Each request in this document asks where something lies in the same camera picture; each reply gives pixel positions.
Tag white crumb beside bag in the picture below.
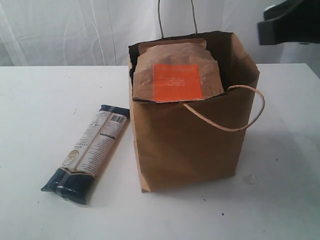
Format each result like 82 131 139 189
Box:
244 173 259 185

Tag white backdrop curtain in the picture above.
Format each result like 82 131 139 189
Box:
0 0 320 68

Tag brown kraft paper pouch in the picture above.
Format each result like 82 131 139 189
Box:
132 38 224 103

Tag blue spaghetti pasta packet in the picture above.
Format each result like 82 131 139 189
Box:
40 104 130 205

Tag brown paper shopping bag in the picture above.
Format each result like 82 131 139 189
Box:
128 31 261 192

